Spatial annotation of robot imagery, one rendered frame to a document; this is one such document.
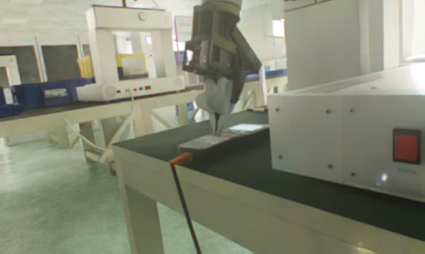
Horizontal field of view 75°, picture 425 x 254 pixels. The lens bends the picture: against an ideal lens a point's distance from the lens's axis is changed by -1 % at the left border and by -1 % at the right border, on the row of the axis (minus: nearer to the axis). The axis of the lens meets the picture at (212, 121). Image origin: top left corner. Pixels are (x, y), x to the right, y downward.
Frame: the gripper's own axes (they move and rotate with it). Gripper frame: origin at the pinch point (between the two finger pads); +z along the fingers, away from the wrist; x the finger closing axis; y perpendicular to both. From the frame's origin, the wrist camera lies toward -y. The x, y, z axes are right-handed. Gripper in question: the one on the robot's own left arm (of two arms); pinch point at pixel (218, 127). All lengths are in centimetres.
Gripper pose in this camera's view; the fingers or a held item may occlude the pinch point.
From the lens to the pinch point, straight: 51.2
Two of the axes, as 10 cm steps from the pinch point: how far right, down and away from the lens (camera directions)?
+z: -0.8, 10.0, -0.1
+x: 7.2, 0.4, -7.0
